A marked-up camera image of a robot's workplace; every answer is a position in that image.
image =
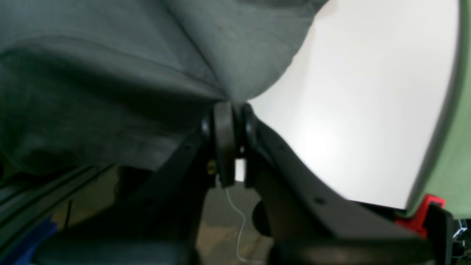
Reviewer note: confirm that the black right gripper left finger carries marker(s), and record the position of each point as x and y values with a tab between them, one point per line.
159	222

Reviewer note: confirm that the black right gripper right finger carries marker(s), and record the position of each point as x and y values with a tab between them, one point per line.
310	223

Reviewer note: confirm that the dark grey t-shirt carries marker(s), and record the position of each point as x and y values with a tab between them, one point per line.
89	82

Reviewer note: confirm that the red clamp at left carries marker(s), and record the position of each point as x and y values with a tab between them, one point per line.
417	222

